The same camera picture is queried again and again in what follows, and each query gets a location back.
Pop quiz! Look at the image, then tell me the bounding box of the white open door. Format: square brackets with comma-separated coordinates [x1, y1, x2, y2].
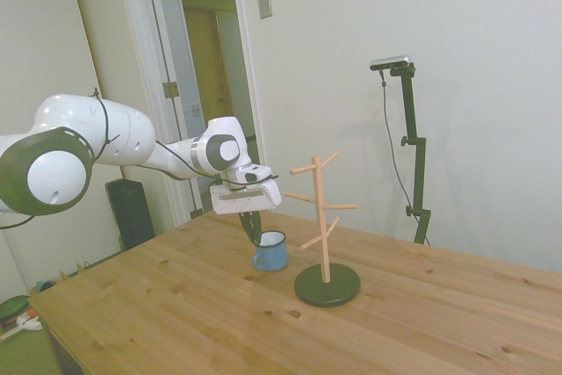
[142, 0, 213, 227]

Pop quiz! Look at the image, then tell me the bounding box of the white floor object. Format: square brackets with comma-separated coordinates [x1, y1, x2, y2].
[0, 314, 45, 342]

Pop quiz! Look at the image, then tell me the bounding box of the grey exterior camera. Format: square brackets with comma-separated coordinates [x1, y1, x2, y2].
[369, 54, 414, 73]

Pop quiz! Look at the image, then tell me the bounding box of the blue enamel mug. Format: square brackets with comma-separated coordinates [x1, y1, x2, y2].
[251, 229, 288, 273]

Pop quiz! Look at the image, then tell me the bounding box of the wooden mug tree black base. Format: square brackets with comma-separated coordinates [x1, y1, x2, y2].
[284, 149, 363, 309]

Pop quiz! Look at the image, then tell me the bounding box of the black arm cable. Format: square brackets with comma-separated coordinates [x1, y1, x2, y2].
[90, 88, 283, 196]

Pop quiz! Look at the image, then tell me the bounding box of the black camera stand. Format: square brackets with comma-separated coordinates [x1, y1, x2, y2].
[387, 62, 433, 246]

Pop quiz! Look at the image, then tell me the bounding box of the green floor bowl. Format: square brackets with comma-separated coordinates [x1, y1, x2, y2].
[0, 294, 31, 328]

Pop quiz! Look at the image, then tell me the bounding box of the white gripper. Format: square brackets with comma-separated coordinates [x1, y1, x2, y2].
[208, 177, 284, 248]

